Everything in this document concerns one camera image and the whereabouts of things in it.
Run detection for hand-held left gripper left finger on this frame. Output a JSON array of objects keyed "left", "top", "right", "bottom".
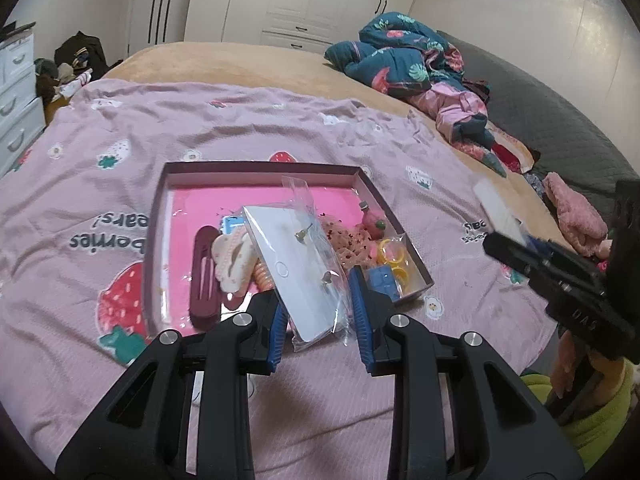
[{"left": 55, "top": 290, "right": 288, "bottom": 480}]

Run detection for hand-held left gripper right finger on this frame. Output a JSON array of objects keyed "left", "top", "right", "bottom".
[{"left": 348, "top": 266, "right": 586, "bottom": 480}]

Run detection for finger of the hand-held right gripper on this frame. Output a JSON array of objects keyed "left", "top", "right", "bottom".
[
  {"left": 525, "top": 236, "right": 603, "bottom": 276},
  {"left": 482, "top": 231, "right": 608, "bottom": 308}
]

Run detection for small blue box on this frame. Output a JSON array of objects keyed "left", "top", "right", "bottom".
[{"left": 367, "top": 265, "right": 403, "bottom": 303}]

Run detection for orange coil hair tie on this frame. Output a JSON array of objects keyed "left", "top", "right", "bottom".
[{"left": 252, "top": 260, "right": 281, "bottom": 293}]

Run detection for white packet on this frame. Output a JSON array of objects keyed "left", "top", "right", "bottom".
[{"left": 472, "top": 179, "right": 531, "bottom": 248}]

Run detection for bagged yellow hoop earrings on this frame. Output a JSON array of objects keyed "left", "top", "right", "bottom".
[{"left": 375, "top": 235, "right": 426, "bottom": 296}]

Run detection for bagged white earring card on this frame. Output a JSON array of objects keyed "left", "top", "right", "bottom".
[{"left": 241, "top": 176, "right": 358, "bottom": 353}]

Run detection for cream claw hair clip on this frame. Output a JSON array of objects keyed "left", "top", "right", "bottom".
[{"left": 210, "top": 230, "right": 261, "bottom": 295}]

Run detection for brown shallow box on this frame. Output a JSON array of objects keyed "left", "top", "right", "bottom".
[{"left": 142, "top": 161, "right": 435, "bottom": 333}]

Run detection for person's right forearm green sleeve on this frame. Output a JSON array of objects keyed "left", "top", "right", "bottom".
[{"left": 520, "top": 360, "right": 640, "bottom": 471}]

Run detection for person's right hand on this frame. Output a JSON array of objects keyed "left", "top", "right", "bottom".
[{"left": 552, "top": 329, "right": 597, "bottom": 392}]

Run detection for pink plush item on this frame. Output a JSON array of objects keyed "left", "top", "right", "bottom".
[{"left": 542, "top": 172, "right": 608, "bottom": 253}]

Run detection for pink lace scrunchie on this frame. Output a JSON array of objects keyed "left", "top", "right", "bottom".
[{"left": 320, "top": 212, "right": 386, "bottom": 271}]

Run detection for maroon hair clip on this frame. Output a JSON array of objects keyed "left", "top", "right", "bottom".
[{"left": 190, "top": 226, "right": 223, "bottom": 332}]

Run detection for red patterned cloth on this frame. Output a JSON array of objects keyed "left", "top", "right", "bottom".
[{"left": 490, "top": 130, "right": 542, "bottom": 176}]

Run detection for grey quilted headboard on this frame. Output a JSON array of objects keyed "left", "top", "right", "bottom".
[{"left": 435, "top": 30, "right": 640, "bottom": 201}]

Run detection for pink floral garment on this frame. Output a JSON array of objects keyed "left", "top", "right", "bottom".
[{"left": 410, "top": 82, "right": 508, "bottom": 178}]

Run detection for pink strawberry print blanket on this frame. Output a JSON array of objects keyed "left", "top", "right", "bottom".
[{"left": 0, "top": 80, "right": 566, "bottom": 480}]

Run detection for dark teal floral quilt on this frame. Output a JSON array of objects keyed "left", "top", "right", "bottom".
[{"left": 325, "top": 11, "right": 466, "bottom": 100}]

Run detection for tan bed sheet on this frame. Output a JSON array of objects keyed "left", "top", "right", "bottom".
[{"left": 102, "top": 40, "right": 561, "bottom": 241}]

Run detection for pile of clothes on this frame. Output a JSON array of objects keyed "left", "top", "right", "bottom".
[{"left": 35, "top": 57, "right": 93, "bottom": 111}]

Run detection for white wardrobe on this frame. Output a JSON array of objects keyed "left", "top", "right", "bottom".
[{"left": 185, "top": 0, "right": 431, "bottom": 53}]

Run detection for black bag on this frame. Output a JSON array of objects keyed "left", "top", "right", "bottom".
[{"left": 54, "top": 31, "right": 108, "bottom": 78}]

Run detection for white door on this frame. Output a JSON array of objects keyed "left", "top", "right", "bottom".
[{"left": 125, "top": 0, "right": 201, "bottom": 57}]

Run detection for white drawer cabinet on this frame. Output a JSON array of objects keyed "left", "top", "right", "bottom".
[{"left": 0, "top": 22, "right": 46, "bottom": 176}]

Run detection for hanging dark straps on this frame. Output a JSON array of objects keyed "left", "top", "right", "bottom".
[{"left": 147, "top": 0, "right": 196, "bottom": 43}]

